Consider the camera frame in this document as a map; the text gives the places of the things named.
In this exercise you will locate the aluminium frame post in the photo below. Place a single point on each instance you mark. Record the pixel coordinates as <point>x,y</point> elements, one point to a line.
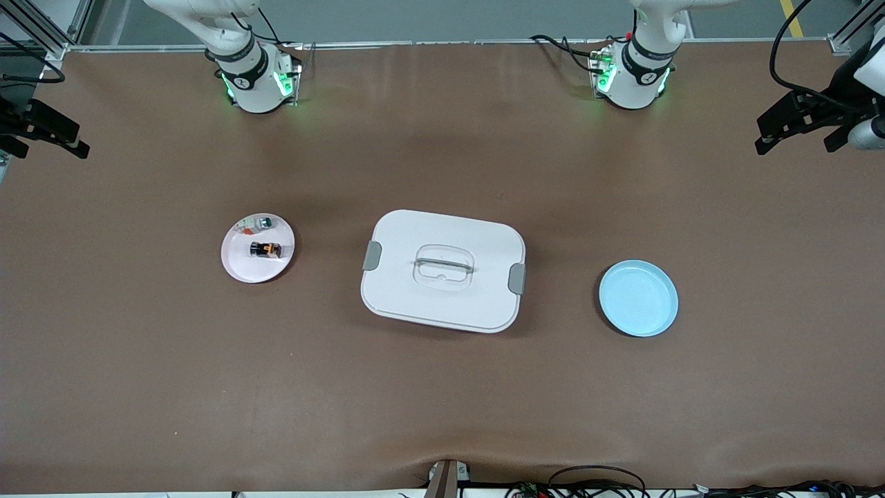
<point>41,34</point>
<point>854,31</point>

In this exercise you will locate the light blue round plate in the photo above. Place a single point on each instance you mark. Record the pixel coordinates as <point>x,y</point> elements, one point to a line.
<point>637,299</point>

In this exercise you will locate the camera mount post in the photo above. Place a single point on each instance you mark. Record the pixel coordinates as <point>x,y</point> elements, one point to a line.
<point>442,481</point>

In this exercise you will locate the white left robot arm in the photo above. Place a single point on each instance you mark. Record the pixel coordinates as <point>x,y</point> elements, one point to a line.
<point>639,76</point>

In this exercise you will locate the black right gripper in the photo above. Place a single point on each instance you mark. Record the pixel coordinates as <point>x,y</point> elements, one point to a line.
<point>15,117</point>

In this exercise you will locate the pale round plate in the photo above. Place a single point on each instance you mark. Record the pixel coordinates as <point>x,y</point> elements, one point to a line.
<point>242,266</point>

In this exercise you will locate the silver table edge rail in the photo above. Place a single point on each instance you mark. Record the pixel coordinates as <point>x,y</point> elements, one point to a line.
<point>449,43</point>

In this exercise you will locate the orange grey circuit breaker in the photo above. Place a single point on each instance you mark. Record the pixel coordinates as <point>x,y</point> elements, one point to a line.
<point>264,222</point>

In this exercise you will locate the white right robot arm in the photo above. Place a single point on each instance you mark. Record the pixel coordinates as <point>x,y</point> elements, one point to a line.
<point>252,83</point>

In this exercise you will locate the grey box latch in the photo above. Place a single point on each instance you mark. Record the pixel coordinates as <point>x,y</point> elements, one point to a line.
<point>516,278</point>
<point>372,256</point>

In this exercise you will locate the white lidded storage box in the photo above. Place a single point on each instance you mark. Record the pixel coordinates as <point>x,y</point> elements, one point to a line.
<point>442,304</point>

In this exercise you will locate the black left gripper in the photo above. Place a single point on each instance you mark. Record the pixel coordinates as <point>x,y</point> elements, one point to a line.
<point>839,90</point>

